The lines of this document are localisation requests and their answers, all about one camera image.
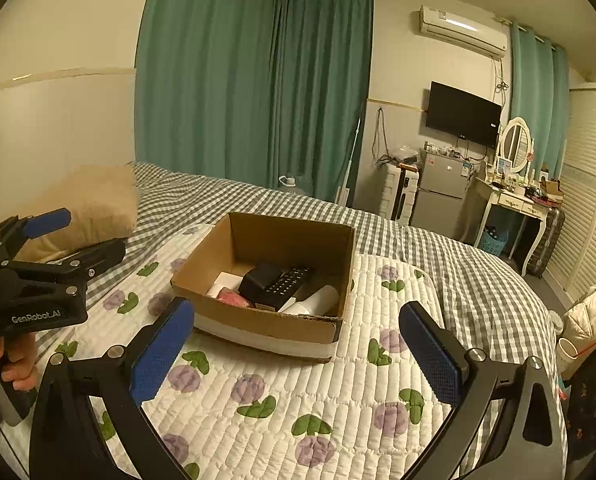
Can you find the white puffer jacket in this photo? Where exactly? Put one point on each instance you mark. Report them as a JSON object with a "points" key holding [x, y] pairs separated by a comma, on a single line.
{"points": [[592, 310]]}

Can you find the white air conditioner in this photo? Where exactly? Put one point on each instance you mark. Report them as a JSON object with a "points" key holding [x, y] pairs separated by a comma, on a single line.
{"points": [[460, 30]]}

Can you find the white box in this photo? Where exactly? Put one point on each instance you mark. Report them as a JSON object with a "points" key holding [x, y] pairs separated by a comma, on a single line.
{"points": [[223, 280]]}

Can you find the green curtain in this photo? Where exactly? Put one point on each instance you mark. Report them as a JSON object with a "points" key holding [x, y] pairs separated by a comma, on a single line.
{"points": [[323, 90], [203, 70]]}

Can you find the beige paper cup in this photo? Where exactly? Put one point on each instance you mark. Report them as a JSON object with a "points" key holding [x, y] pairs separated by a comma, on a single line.
{"points": [[567, 355]]}

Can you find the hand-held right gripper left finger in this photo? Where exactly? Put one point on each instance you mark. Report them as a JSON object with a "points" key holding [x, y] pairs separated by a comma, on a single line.
{"points": [[160, 355]]}

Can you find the floral quilted blanket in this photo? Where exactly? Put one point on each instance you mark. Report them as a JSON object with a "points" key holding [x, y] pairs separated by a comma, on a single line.
{"points": [[427, 260]]}

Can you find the white bottle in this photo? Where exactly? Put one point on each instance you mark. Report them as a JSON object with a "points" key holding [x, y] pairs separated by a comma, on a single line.
{"points": [[318, 300]]}

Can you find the black box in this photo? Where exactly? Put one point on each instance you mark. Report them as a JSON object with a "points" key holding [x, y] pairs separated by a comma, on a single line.
{"points": [[260, 280]]}

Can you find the red packet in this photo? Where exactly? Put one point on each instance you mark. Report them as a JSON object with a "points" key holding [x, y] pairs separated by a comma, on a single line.
{"points": [[230, 297]]}

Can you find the dark floral garment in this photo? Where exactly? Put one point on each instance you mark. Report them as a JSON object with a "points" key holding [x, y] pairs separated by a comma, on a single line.
{"points": [[595, 410]]}

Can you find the white mop pole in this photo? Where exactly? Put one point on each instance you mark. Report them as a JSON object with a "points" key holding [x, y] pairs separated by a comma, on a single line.
{"points": [[350, 160]]}

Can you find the teal basket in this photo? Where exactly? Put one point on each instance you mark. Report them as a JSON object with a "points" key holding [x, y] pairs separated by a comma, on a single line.
{"points": [[493, 244]]}

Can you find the white oval mirror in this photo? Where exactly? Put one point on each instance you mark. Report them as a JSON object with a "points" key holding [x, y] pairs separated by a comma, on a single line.
{"points": [[515, 142]]}

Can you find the black wall television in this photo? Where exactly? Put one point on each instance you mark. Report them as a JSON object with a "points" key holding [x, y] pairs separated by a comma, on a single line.
{"points": [[462, 115]]}

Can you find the white dressing table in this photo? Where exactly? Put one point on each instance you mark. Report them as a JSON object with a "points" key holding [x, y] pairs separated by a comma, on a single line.
{"points": [[515, 205]]}

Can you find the black remote control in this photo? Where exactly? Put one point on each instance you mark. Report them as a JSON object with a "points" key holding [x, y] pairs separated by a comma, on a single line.
{"points": [[295, 282]]}

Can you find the cardboard box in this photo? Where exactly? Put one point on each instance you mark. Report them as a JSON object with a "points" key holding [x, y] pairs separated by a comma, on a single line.
{"points": [[288, 240]]}

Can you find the silver fridge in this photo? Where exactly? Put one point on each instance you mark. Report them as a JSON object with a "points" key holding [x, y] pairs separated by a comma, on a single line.
{"points": [[437, 190]]}

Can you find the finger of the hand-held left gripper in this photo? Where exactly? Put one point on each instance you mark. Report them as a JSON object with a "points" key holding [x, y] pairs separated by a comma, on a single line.
{"points": [[93, 256], [48, 222]]}

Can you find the light teal curtain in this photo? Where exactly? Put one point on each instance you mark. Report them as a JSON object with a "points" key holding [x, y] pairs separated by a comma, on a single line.
{"points": [[537, 100]]}

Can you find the white ridged suitcase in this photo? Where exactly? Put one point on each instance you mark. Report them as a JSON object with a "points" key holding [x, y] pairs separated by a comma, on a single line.
{"points": [[395, 195]]}

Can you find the white floral quilt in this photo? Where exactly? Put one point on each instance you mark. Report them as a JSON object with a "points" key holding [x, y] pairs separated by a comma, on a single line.
{"points": [[278, 410]]}

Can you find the person's left hand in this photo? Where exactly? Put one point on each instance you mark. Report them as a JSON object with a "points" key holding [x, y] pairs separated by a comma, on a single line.
{"points": [[20, 360]]}

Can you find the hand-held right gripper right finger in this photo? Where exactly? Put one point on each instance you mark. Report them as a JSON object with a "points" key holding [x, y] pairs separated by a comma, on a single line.
{"points": [[432, 355]]}

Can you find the dark checked suitcase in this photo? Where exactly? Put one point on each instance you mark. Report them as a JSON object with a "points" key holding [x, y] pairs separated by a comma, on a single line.
{"points": [[547, 240]]}

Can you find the tan pillow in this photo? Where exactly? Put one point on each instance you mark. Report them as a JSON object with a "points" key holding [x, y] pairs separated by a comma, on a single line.
{"points": [[98, 200]]}

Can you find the white louvred wardrobe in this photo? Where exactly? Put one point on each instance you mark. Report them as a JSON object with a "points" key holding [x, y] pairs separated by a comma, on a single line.
{"points": [[587, 185]]}

